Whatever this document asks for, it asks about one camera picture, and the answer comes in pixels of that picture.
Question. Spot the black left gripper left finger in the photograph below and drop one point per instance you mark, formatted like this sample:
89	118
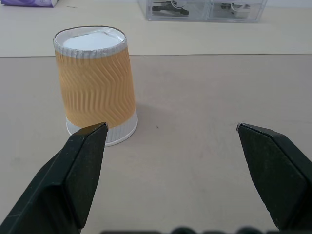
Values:
61	180

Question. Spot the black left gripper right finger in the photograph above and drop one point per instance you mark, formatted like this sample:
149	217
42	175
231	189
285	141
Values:
275	175

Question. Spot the orange ribbed paper cup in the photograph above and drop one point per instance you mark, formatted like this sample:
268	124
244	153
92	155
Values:
96	85

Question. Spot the purple tissue pack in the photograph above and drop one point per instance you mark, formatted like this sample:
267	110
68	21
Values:
30	3

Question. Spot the clear acrylic drawer organizer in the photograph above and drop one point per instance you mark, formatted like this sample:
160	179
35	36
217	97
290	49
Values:
203	9

